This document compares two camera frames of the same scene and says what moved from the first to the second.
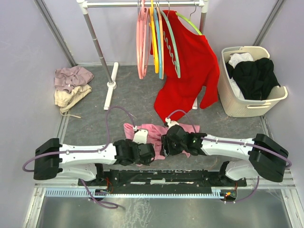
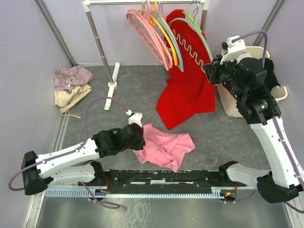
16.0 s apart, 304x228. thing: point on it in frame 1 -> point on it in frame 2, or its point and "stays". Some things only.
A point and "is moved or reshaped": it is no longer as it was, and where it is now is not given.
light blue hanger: (158, 41) -> (173, 39)
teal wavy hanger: (176, 64) -> (201, 34)
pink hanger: (145, 25) -> (146, 17)
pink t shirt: (155, 134) is moved or reshaped
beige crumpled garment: (64, 100) stays
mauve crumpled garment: (67, 78) stays
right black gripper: (166, 141) -> (212, 70)
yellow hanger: (152, 23) -> (155, 21)
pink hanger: (141, 25) -> (148, 37)
